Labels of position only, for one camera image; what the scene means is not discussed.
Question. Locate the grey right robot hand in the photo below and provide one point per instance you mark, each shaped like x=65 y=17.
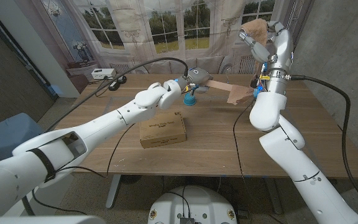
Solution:
x=280 y=49

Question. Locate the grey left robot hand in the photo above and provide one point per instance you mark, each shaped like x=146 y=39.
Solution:
x=197 y=76

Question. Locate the long wooden bar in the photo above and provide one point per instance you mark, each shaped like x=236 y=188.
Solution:
x=219 y=84

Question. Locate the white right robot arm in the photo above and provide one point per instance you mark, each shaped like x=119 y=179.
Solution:
x=278 y=130

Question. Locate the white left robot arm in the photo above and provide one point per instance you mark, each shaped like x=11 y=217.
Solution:
x=89 y=133

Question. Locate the small blue plastic cup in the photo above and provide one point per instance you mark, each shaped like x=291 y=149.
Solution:
x=190 y=100

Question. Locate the brown cardboard package box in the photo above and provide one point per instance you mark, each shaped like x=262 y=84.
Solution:
x=162 y=129

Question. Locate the printed window room backdrop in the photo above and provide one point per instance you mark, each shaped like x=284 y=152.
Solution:
x=166 y=18

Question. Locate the black power adapter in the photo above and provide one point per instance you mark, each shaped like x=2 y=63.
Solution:
x=114 y=86
x=122 y=79

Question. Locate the white power strip box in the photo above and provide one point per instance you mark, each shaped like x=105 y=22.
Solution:
x=102 y=73

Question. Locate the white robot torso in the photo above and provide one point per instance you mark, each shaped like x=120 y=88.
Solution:
x=194 y=202

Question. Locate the blue grey plastic bin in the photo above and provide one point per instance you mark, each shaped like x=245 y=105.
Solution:
x=8 y=137

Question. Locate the white robot head rim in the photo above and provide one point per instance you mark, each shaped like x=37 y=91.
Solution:
x=42 y=220

